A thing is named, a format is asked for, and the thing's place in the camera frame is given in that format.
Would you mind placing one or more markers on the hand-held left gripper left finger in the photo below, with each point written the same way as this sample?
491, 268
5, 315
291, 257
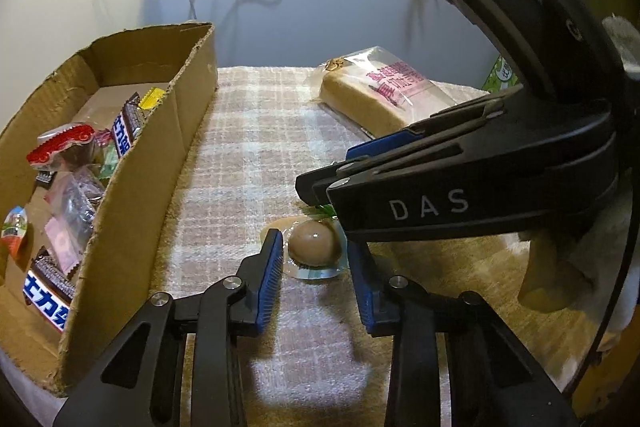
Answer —
270, 277

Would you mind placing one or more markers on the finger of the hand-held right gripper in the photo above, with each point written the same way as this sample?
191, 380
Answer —
385, 146
320, 187

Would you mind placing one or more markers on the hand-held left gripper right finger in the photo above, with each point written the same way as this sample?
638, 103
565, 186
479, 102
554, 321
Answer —
362, 287

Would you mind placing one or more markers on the packed braised egg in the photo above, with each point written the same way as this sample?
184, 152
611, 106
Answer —
312, 247

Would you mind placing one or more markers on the brown cardboard box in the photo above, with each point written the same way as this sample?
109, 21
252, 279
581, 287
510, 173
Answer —
150, 187

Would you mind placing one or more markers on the yellow snack packet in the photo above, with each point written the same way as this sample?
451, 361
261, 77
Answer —
151, 99

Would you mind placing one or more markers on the green snack packet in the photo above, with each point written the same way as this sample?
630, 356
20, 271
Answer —
107, 162

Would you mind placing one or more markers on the blue white chocolate bar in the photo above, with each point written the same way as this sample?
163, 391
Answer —
125, 127
47, 292

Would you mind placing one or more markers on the red topped snack packet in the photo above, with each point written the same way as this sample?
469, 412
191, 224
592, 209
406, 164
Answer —
60, 147

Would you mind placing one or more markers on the person's right hand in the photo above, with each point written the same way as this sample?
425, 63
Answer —
550, 277

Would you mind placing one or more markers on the bagged bread loaf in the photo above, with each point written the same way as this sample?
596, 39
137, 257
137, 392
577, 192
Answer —
370, 102

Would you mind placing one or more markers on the green printed box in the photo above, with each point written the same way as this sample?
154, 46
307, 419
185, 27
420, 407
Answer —
500, 77

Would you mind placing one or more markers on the plaid blanket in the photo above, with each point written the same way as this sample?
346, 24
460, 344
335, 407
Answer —
250, 147

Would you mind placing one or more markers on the clear wrapped snack packet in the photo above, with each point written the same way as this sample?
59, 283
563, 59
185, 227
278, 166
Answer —
77, 202

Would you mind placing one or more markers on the pink snack packet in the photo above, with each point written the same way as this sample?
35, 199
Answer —
62, 247

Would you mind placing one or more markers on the orange blue snack packet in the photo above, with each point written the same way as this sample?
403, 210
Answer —
15, 232

